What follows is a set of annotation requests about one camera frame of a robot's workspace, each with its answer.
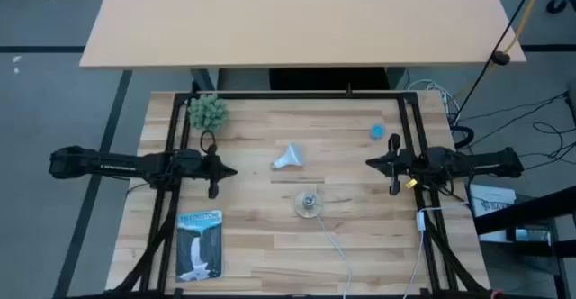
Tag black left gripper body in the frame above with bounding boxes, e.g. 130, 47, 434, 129
179, 143, 221, 200

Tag white lamp cord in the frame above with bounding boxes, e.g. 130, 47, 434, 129
316, 214, 353, 299

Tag white cable bundle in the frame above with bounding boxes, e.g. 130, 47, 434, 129
407, 78, 463, 120

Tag black hanging cable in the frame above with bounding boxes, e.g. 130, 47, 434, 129
452, 0, 544, 127

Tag black aluminium table frame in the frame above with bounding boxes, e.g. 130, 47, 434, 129
105, 81, 496, 299

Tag black metal rack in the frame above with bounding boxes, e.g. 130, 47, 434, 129
474, 186, 576, 299

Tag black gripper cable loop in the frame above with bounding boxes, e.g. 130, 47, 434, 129
200, 130, 218, 154

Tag yellow hanging cable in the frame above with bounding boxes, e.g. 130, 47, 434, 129
452, 0, 551, 102

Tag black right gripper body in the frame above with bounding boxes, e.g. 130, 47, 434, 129
388, 133, 427, 196

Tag green plant in white pot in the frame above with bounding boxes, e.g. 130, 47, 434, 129
186, 93, 230, 133

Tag black floor cables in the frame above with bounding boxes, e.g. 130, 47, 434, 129
456, 90, 576, 174

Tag Yellowstone waterfall book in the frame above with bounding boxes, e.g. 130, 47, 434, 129
175, 209, 224, 283

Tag white flood lightbulb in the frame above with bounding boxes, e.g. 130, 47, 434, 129
269, 141, 307, 170

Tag tan wooden desk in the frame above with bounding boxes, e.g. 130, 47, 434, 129
78, 0, 527, 69

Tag white cable with inline switch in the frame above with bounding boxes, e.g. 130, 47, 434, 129
401, 201, 472, 299

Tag white printed box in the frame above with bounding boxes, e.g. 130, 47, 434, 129
467, 184, 518, 244

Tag brass lamp socket base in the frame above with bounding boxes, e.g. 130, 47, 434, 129
294, 189, 324, 220

